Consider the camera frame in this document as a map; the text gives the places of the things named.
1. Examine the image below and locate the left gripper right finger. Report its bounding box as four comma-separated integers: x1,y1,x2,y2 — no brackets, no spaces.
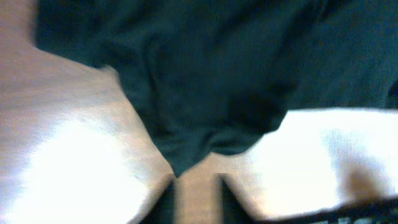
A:
219,174,256,224

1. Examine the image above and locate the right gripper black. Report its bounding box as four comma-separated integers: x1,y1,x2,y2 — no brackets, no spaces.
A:
254,197,397,224

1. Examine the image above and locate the black t-shirt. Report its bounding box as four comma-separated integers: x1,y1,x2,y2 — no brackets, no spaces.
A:
35,0,397,175

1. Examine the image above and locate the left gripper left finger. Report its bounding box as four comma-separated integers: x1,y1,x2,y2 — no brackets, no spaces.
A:
139,179,175,224

